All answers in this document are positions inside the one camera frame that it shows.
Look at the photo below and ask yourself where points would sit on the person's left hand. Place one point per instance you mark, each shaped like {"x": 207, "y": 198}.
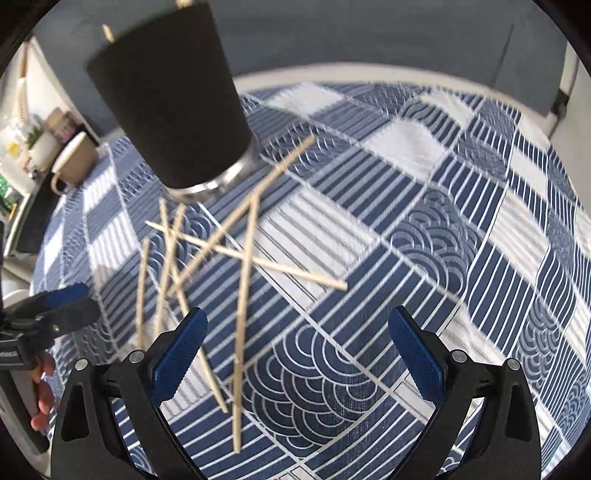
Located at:
{"x": 44, "y": 399}

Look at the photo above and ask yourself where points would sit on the beige ceramic mug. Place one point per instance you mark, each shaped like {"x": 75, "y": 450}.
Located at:
{"x": 76, "y": 159}

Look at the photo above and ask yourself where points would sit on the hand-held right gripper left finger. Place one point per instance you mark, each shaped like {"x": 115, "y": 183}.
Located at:
{"x": 178, "y": 357}

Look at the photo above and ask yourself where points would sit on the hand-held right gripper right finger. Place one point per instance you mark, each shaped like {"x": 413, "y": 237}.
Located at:
{"x": 418, "y": 357}

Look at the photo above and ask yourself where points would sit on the small potted plant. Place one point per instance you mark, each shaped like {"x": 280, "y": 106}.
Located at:
{"x": 39, "y": 141}

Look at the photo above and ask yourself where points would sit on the white shelf unit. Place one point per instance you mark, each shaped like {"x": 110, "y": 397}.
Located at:
{"x": 18, "y": 152}

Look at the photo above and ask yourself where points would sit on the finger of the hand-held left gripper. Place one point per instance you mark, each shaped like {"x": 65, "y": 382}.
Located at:
{"x": 64, "y": 307}

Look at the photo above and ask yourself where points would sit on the blue white patterned tablecloth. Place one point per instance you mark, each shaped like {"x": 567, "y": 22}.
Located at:
{"x": 369, "y": 240}

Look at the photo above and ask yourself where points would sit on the brown jar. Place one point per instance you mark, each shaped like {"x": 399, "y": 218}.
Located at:
{"x": 61, "y": 122}

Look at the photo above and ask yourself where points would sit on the wooden chopstick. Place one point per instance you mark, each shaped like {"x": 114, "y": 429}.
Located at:
{"x": 251, "y": 261}
{"x": 240, "y": 212}
{"x": 142, "y": 295}
{"x": 108, "y": 33}
{"x": 171, "y": 263}
{"x": 167, "y": 272}
{"x": 244, "y": 323}

